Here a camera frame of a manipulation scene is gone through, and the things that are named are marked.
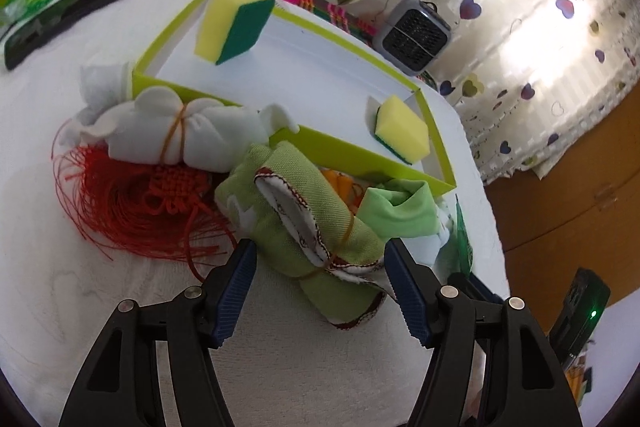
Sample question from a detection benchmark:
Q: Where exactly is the light green cloth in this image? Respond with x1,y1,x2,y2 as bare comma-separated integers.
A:
357,181,441,244

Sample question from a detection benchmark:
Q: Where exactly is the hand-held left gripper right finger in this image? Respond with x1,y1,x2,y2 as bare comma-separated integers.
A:
382,238,583,427

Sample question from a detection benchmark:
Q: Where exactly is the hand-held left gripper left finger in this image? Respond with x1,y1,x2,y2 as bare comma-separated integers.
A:
59,238,258,427

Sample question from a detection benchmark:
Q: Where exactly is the large yellow green sponge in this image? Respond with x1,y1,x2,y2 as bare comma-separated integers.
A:
194,0,277,66

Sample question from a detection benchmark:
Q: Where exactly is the heart print curtain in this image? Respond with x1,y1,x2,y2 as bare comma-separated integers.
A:
240,0,640,182

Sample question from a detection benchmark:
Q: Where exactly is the orange cloth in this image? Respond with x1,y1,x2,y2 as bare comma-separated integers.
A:
320,169,366,208

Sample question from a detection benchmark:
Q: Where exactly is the small yellow green sponge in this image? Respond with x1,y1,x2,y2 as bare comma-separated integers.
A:
374,95,431,166

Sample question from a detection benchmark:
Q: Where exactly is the white blanket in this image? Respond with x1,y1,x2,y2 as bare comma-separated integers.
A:
0,0,511,427

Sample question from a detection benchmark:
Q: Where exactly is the white cloth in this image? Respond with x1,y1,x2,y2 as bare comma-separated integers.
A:
65,62,136,142

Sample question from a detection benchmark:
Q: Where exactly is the dark green strip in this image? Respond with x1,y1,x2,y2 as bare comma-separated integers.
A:
452,197,476,278

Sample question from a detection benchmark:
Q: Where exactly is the lime green cardboard box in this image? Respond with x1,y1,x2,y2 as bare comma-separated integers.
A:
131,0,457,200

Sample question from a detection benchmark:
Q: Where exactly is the black phone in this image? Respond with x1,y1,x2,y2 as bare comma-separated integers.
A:
2,0,138,72

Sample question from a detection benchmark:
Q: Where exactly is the grey desktop fan heater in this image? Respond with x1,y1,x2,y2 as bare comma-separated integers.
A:
372,0,453,76

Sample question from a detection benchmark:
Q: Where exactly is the white cloth bundle rubber band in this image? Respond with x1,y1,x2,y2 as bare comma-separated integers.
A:
92,87,301,172

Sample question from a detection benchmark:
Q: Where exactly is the red tassel knot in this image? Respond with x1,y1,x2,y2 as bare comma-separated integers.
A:
51,119,241,283

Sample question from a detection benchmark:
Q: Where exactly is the green towel roll rubber band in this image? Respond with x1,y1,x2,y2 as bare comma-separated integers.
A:
214,141,388,333

